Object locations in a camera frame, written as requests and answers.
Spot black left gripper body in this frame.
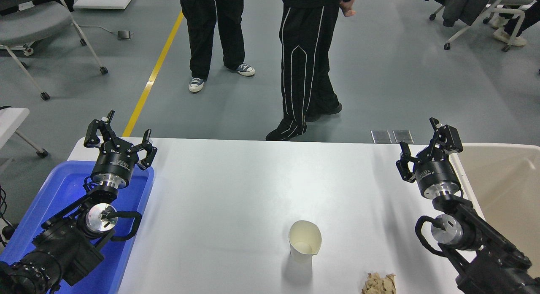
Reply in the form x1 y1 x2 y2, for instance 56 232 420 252
91 143 140 182

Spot black cable bundle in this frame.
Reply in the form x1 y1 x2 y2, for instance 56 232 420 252
0 186 17 248

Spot large pale plastic bin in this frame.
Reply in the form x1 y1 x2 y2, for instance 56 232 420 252
449 143 540 294

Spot grey wheeled office chair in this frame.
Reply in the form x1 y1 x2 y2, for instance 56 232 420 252
0 0 108 101

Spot blue plastic tray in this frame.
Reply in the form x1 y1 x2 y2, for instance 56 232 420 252
0 160 155 294

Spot white paper cup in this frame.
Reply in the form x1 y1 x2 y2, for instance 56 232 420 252
289 220 322 263

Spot grey jacket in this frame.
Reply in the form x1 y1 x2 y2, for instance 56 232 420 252
421 0 496 28

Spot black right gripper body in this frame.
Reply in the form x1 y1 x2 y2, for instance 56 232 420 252
415 153 459 194

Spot grey foot pedal with cable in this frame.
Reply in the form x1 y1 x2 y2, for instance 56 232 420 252
80 25 132 41

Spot person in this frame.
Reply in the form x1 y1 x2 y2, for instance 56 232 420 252
266 0 359 142
177 0 256 93
489 0 540 47

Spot crumpled tan paper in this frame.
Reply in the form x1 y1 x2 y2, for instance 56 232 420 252
362 272 397 294

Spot small white folding table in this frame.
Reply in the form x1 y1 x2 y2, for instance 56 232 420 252
0 108 49 159

